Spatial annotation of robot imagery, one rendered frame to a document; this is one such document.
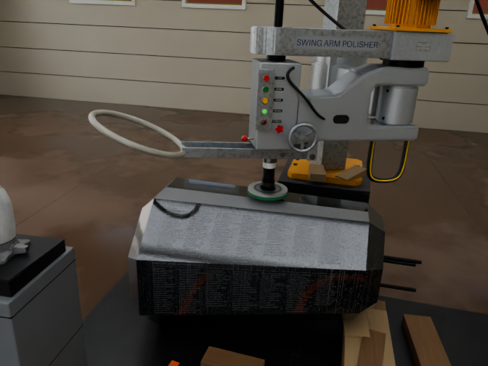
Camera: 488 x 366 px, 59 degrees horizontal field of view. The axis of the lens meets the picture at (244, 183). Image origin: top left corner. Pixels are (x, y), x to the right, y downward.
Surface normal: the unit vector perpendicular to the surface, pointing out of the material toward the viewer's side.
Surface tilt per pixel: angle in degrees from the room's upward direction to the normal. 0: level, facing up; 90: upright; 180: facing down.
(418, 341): 0
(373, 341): 0
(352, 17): 90
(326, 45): 90
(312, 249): 45
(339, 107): 90
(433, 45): 90
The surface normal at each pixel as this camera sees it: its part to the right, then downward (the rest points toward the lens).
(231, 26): -0.19, 0.34
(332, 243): -0.10, -0.42
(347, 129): 0.16, 0.36
